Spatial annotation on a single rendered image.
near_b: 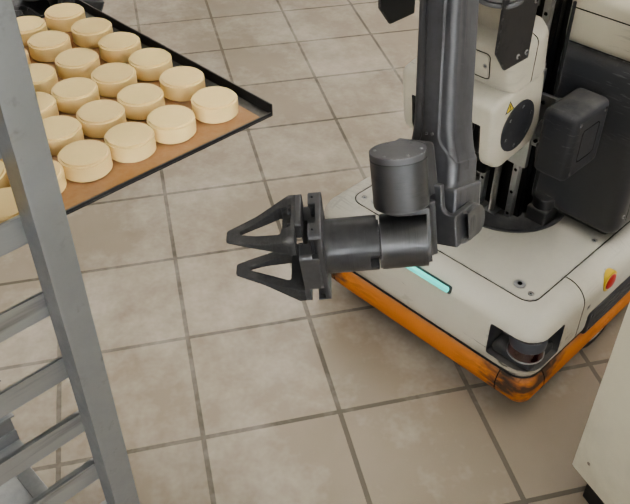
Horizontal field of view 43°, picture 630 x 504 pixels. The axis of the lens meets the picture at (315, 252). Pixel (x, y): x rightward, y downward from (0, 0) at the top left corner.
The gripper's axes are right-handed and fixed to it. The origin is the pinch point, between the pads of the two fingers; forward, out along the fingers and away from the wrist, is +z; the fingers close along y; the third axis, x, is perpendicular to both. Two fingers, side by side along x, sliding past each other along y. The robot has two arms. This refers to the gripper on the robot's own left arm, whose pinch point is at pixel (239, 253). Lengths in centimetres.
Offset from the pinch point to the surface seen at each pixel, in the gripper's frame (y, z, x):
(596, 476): 82, -51, 11
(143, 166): -10.1, 7.9, 3.6
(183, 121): -10.9, 4.3, 9.0
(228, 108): -9.5, 0.1, 12.2
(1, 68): -29.6, 11.5, -6.6
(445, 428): 95, -25, 30
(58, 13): -9.4, 23.8, 35.3
